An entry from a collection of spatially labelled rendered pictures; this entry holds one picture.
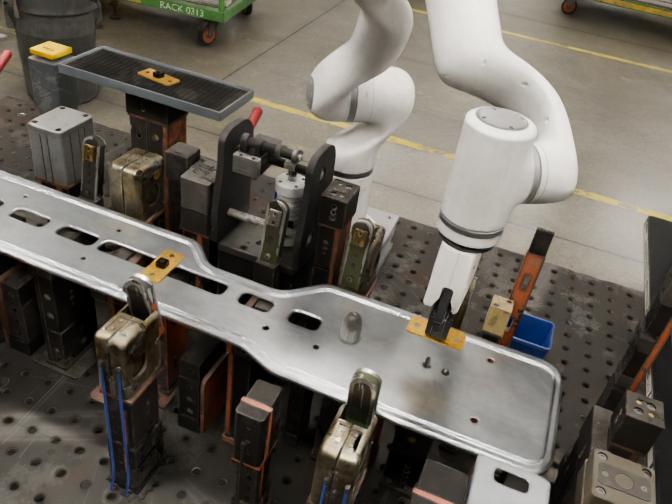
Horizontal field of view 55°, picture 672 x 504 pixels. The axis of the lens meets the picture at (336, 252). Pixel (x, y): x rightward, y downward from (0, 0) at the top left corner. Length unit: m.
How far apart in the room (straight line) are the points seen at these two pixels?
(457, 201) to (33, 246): 0.72
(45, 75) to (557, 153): 1.09
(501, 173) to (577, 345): 0.93
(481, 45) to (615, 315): 1.09
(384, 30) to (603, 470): 0.77
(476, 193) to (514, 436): 0.36
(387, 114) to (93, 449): 0.86
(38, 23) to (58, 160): 2.56
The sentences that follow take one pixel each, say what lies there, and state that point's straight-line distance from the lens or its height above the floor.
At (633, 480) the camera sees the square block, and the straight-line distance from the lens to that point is 0.91.
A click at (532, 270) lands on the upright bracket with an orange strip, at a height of 1.13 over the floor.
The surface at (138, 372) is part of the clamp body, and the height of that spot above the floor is 0.96.
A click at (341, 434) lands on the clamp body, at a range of 0.84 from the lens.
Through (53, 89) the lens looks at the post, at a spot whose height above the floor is 1.09.
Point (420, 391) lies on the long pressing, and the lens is 0.97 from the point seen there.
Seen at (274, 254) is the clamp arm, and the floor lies 1.01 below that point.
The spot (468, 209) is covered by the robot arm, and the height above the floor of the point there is 1.31.
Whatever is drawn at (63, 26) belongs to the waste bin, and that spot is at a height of 0.46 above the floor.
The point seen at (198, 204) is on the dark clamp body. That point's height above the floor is 1.03.
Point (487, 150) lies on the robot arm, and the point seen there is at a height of 1.39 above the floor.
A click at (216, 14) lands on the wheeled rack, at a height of 0.26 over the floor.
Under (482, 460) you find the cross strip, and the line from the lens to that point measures 0.92.
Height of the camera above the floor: 1.70
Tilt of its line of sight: 36 degrees down
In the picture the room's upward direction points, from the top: 9 degrees clockwise
